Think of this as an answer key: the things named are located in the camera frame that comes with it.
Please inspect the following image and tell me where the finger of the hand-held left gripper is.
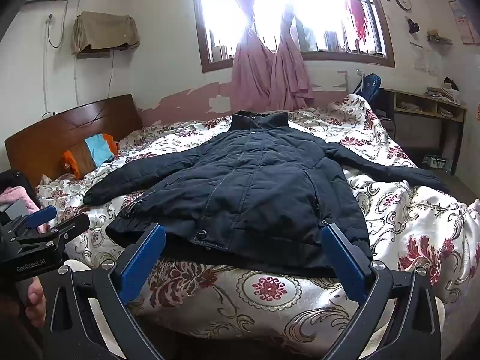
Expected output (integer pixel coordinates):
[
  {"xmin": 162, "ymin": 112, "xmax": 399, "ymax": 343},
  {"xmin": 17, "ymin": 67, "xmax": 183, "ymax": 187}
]
[
  {"xmin": 24, "ymin": 205, "xmax": 58, "ymax": 232},
  {"xmin": 15, "ymin": 214, "xmax": 91, "ymax": 251}
]

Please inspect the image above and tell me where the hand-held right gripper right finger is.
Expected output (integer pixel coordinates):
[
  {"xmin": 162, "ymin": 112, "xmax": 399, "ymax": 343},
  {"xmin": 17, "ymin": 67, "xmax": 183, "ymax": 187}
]
[{"xmin": 320, "ymin": 223, "xmax": 443, "ymax": 360}]

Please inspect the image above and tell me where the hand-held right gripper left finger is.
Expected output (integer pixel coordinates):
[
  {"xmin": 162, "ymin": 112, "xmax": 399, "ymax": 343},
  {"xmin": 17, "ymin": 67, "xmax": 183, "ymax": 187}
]
[{"xmin": 43, "ymin": 223, "xmax": 167, "ymax": 360}]

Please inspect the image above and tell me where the black padded jacket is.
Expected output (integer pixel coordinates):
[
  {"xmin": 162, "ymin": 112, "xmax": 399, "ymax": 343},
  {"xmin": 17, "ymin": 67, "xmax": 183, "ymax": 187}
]
[{"xmin": 83, "ymin": 110, "xmax": 451, "ymax": 274}]

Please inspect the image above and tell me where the person's left hand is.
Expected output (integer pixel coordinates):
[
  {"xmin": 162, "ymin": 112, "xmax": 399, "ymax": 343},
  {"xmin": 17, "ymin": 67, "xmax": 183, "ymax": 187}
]
[{"xmin": 24, "ymin": 275, "xmax": 48, "ymax": 329}]

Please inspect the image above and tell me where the pink fluffy cloth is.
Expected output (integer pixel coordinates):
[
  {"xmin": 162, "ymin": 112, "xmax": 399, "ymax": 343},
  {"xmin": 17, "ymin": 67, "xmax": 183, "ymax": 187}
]
[{"xmin": 0, "ymin": 185, "xmax": 47, "ymax": 233}]

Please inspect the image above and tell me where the black bag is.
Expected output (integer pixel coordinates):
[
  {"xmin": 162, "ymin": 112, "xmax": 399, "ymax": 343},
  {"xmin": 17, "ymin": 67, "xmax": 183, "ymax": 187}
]
[{"xmin": 0, "ymin": 170, "xmax": 36, "ymax": 211}]

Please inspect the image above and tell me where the floral bed quilt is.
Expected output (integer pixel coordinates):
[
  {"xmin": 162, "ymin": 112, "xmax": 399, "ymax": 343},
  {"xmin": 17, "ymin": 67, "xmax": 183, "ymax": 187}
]
[{"xmin": 35, "ymin": 94, "xmax": 480, "ymax": 349}]

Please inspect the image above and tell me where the orange blue brown pillow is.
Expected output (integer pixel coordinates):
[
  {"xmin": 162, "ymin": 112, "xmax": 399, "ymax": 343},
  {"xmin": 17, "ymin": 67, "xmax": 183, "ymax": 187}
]
[{"xmin": 62, "ymin": 133, "xmax": 120, "ymax": 179}]

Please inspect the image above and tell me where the wooden headboard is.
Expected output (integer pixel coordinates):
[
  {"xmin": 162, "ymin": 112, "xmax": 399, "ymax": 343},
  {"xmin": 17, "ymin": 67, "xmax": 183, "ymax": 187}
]
[{"xmin": 4, "ymin": 94, "xmax": 143, "ymax": 188}]

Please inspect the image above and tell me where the green box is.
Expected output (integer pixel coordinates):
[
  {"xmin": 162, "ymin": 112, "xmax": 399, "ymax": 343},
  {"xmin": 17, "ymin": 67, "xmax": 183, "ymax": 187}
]
[{"xmin": 423, "ymin": 154, "xmax": 454, "ymax": 169}]

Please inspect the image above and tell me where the blue backpack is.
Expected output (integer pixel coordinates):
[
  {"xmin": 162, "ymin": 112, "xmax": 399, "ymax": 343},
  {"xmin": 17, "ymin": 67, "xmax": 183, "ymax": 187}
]
[{"xmin": 362, "ymin": 73, "xmax": 382, "ymax": 102}]

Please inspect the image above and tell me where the wooden desk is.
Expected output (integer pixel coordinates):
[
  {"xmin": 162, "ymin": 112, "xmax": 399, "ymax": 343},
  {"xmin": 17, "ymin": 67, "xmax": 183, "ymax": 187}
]
[{"xmin": 380, "ymin": 87, "xmax": 469, "ymax": 175}]

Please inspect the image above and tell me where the beige cloth-covered box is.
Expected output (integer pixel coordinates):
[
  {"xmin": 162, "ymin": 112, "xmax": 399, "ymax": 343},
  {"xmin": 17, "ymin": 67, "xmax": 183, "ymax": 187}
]
[{"xmin": 71, "ymin": 11, "xmax": 140, "ymax": 59}]

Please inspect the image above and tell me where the pile of papers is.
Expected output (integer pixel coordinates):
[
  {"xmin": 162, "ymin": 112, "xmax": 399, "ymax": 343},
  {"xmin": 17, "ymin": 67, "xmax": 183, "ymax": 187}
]
[{"xmin": 425, "ymin": 84, "xmax": 466, "ymax": 104}]

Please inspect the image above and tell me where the pink curtain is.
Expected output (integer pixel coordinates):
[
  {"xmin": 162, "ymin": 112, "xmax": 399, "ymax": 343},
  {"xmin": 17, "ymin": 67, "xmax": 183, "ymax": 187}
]
[
  {"xmin": 268, "ymin": 0, "xmax": 316, "ymax": 110},
  {"xmin": 215, "ymin": 0, "xmax": 280, "ymax": 112}
]

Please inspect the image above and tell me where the red hanging garment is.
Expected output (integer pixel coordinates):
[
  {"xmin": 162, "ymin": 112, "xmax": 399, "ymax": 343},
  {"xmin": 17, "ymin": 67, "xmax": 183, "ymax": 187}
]
[{"xmin": 345, "ymin": 0, "xmax": 370, "ymax": 42}]

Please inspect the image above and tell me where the wooden framed window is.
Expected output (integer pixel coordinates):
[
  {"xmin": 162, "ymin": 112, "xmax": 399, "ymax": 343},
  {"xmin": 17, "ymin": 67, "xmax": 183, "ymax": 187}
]
[{"xmin": 190, "ymin": 0, "xmax": 396, "ymax": 74}]

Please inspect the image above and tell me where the air conditioner power cable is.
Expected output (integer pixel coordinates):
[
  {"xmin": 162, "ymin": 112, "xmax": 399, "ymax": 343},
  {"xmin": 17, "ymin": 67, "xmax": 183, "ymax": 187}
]
[{"xmin": 46, "ymin": 2, "xmax": 70, "ymax": 49}]

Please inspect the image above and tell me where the white wall paper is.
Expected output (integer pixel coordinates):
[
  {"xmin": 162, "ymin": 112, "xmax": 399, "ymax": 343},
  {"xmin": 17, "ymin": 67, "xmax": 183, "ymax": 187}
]
[{"xmin": 412, "ymin": 43, "xmax": 441, "ymax": 76}]

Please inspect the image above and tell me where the small wall shelf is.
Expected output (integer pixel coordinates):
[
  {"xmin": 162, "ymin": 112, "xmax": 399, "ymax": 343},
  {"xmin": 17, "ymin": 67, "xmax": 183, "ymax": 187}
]
[{"xmin": 427, "ymin": 30, "xmax": 454, "ymax": 45}]

